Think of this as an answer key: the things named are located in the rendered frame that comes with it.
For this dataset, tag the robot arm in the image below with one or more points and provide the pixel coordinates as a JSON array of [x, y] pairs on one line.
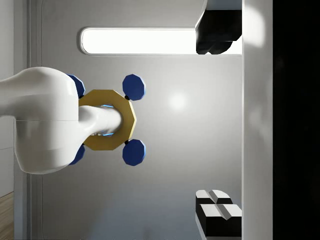
[[45, 120]]

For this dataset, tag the drone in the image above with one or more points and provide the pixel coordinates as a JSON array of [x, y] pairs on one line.
[[120, 100]]

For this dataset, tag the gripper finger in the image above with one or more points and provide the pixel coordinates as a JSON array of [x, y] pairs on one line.
[[220, 225], [220, 27]]

